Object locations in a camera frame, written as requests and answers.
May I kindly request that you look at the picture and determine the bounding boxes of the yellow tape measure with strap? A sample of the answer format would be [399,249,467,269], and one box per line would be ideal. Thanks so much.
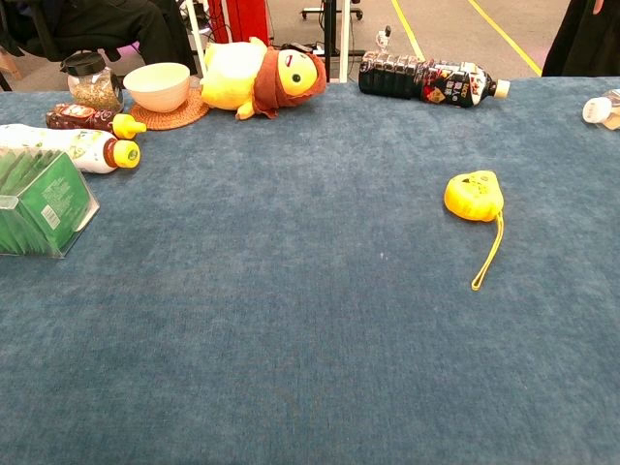
[444,169,506,292]

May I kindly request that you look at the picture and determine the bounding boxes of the blue tablecloth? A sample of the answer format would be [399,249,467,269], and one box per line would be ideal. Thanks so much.
[0,77,620,465]

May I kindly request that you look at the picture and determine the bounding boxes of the yellow plush toy brown hood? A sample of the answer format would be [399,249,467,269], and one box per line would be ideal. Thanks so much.
[200,36,328,121]

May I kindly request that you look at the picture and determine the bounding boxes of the dark tea bottle black label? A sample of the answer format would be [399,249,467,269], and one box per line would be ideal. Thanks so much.
[358,50,512,109]

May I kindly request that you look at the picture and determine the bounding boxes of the round woven coaster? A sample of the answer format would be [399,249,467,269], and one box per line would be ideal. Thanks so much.
[129,86,211,132]

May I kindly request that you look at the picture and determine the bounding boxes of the white bowl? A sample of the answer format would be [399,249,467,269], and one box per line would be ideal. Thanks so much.
[122,63,192,114]

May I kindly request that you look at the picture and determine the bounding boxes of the red cabinet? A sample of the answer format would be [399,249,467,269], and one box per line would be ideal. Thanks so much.
[207,0,270,47]

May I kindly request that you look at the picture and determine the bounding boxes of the black wheeled stand base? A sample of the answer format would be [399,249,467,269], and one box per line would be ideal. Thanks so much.
[299,0,364,21]

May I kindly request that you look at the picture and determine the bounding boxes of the white bottle yellow cap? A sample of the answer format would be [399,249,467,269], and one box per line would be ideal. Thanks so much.
[0,123,141,174]

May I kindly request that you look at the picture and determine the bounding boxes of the glass jar black lid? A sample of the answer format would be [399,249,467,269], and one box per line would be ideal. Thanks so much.
[60,50,125,113]

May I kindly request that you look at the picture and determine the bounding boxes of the clear box green tea packets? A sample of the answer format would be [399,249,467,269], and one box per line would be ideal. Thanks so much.
[0,147,101,260]

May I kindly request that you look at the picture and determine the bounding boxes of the seated person black trousers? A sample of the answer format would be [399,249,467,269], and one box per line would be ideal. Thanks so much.
[0,0,198,77]

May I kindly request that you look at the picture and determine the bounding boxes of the standing person black clothes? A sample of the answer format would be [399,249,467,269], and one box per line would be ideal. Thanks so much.
[541,0,620,78]

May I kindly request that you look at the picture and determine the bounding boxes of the white post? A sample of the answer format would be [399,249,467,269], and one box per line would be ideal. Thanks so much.
[338,0,353,82]

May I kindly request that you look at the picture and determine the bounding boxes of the white table frame leg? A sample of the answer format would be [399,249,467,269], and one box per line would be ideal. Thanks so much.
[185,0,210,78]

